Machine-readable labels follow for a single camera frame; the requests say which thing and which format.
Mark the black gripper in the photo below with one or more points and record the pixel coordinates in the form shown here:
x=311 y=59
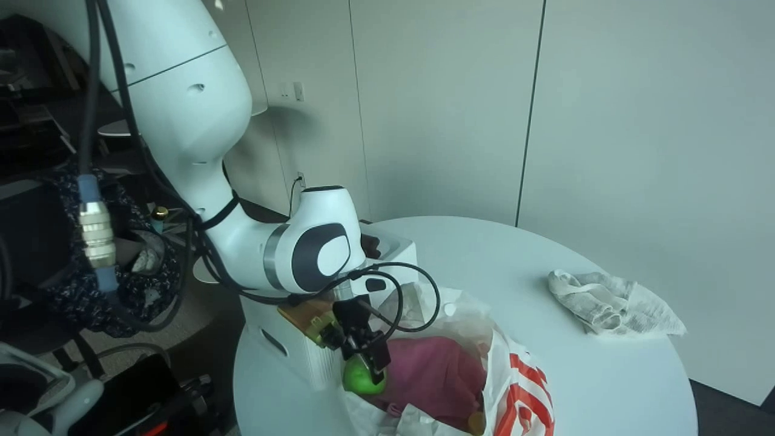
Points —
x=355 y=336

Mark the green ball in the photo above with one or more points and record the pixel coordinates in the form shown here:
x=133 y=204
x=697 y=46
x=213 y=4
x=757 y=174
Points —
x=360 y=382

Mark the white red plastic bag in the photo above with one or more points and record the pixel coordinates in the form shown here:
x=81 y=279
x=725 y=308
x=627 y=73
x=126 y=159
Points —
x=516 y=399

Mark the pink cloth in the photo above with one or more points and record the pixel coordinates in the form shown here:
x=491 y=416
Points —
x=433 y=377

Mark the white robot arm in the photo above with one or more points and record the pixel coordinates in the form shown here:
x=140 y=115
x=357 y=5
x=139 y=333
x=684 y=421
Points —
x=189 y=103

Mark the dark patterned fabric bag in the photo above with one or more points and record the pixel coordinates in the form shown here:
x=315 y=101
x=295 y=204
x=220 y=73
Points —
x=121 y=275

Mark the crumpled white plastic bag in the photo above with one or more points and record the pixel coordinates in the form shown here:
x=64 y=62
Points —
x=613 y=308

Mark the blue white cable connector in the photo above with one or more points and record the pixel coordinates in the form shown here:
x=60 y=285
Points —
x=97 y=234

